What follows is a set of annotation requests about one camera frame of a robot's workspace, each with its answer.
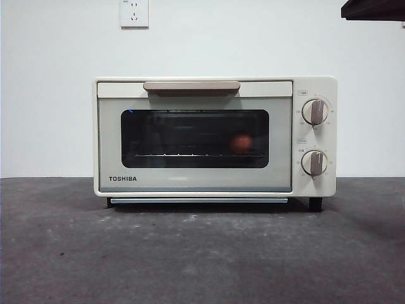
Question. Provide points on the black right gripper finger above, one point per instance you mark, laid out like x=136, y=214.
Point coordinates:
x=373, y=8

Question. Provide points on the brown egg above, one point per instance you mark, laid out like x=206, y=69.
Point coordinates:
x=241, y=143

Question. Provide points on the cream oven knob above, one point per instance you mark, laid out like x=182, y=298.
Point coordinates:
x=314, y=111
x=314, y=162

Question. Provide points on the cream Toshiba toaster oven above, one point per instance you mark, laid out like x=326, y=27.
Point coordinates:
x=313, y=139

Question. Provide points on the silver crumb tray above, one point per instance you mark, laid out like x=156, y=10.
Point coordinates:
x=196, y=200

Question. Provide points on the white wall socket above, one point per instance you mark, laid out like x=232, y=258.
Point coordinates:
x=134, y=14

